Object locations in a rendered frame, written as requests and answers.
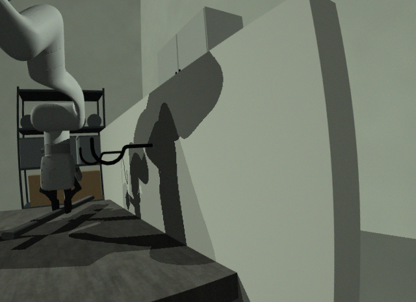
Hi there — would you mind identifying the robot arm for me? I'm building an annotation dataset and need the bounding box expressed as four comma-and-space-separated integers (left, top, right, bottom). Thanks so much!
0, 0, 85, 155

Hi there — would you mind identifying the pale grey wall panel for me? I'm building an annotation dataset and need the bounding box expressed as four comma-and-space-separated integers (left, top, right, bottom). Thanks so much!
100, 0, 361, 302

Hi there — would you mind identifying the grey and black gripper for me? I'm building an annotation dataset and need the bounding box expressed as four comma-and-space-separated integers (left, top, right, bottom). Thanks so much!
39, 153, 82, 214

